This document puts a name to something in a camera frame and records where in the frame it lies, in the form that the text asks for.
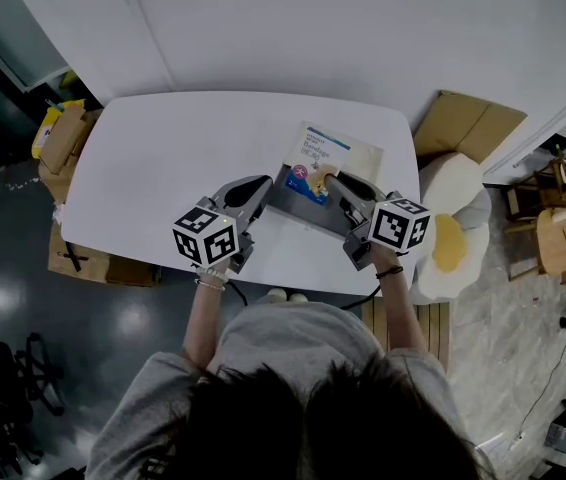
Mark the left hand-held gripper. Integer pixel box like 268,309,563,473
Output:
172,174,274,274

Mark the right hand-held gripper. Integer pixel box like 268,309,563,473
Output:
325,171,432,272

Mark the grey drawer box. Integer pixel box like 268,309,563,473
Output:
265,120,386,242

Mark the blue printed packet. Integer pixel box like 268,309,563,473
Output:
284,124,355,203

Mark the person's right forearm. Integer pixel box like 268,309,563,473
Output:
370,245,428,358

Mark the person's left forearm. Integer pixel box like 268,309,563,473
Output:
182,262,232,370

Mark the open brown cardboard box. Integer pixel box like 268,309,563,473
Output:
37,103,105,177

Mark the fried egg shaped cushion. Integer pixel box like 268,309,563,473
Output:
409,151,494,306

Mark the flattened brown cardboard sheet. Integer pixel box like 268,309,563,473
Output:
412,90,530,170

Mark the person's grey shirt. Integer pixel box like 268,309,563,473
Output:
85,300,469,480

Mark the wooden slatted pallet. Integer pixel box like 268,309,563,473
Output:
361,297,452,372

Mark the wooden chair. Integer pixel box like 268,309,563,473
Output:
505,157,566,219

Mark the yellow bag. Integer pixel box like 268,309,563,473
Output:
31,98,87,160

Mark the round wooden stool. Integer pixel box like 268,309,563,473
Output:
507,207,566,286

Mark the grey framed glass panel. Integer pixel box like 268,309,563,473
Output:
0,0,72,95

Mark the black swivel office chair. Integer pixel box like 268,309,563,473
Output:
0,332,65,417

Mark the white bead bracelet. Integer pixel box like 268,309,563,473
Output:
195,265,231,284

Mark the large cardboard box with strap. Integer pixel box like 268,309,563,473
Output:
47,222,162,289

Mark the thin black floor cable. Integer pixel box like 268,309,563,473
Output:
517,337,566,435

